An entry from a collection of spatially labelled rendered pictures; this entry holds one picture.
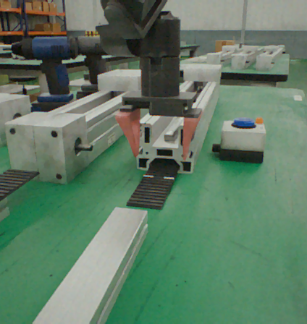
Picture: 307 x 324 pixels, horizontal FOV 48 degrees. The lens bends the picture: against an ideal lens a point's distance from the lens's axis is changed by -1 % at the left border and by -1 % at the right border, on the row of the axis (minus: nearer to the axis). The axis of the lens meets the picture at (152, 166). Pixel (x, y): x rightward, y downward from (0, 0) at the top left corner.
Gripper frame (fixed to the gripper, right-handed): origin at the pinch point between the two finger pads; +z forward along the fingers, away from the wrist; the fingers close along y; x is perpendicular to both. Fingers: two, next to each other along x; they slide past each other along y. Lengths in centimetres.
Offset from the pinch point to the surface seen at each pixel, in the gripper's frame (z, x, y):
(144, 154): 2.0, -4.5, 3.9
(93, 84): -3, -59, 36
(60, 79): -7, -37, 36
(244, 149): 2.5, -12.7, -13.0
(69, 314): 2.2, 32.7, -0.6
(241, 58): -4, -200, -10
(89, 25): -55, -1048, 471
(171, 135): -0.5, -8.5, -0.2
